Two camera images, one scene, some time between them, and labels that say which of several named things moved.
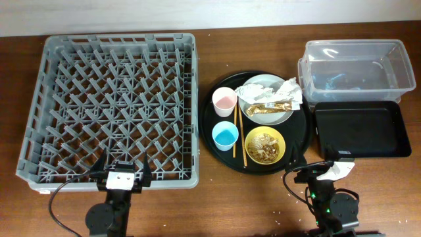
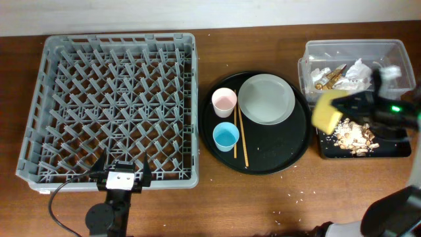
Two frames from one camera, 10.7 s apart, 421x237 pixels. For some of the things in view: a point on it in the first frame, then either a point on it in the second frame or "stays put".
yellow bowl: (265, 145) → (323, 116)
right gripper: (312, 172) → (368, 103)
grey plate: (266, 99) stays put
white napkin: (290, 91) → (357, 77)
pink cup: (224, 99) stays put
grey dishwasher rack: (130, 95) stays put
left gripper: (97, 170) stays put
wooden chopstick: (242, 136) stays put
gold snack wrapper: (268, 107) → (331, 79)
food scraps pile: (264, 148) → (357, 138)
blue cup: (225, 134) stays put
